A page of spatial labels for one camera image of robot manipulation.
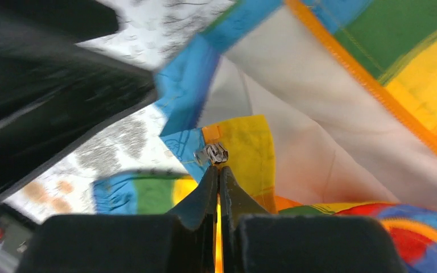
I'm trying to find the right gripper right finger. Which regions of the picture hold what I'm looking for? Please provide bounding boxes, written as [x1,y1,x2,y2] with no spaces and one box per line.
[220,166,268,273]

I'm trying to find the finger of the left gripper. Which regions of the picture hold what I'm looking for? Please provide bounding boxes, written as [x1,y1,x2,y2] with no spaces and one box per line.
[0,45,158,202]

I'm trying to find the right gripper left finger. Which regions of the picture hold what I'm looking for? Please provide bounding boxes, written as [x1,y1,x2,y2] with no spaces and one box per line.
[167,167,219,272]

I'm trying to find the silver zipper slider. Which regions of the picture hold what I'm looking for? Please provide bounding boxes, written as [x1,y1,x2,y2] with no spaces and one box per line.
[194,142,229,166]

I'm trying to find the rainbow striped jacket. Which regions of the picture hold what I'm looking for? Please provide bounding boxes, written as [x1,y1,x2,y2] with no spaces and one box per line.
[93,1,437,272]

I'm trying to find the floral patterned table mat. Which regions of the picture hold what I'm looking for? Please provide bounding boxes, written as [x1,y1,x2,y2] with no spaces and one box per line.
[5,1,233,223]

